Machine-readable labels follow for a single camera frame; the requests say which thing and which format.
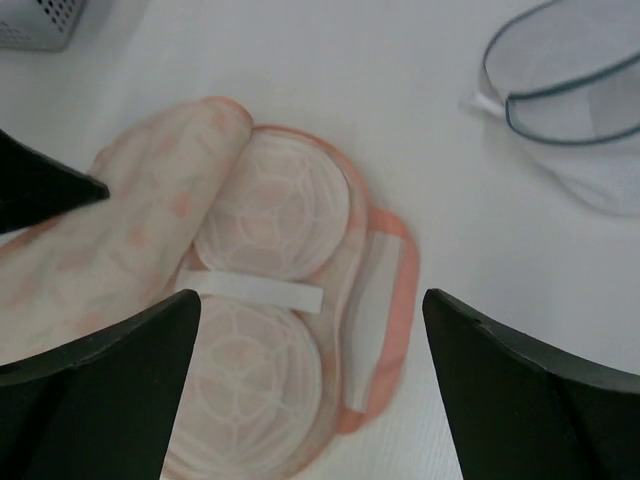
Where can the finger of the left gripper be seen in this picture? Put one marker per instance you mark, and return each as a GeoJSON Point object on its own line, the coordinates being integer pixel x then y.
{"type": "Point", "coordinates": [36, 188]}

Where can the pink floral mesh laundry bag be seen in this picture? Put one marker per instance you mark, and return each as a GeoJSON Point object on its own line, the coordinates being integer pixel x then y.
{"type": "Point", "coordinates": [307, 288]}

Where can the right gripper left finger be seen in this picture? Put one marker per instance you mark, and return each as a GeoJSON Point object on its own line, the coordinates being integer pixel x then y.
{"type": "Point", "coordinates": [102, 406]}

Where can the white blue-rimmed mesh laundry bag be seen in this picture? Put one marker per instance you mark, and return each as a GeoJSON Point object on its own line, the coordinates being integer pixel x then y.
{"type": "Point", "coordinates": [564, 78]}

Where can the white plastic basket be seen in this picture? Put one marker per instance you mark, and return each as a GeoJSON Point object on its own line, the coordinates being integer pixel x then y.
{"type": "Point", "coordinates": [48, 25]}

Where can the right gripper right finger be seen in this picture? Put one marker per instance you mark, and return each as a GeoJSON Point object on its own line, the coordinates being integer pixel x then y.
{"type": "Point", "coordinates": [519, 408]}

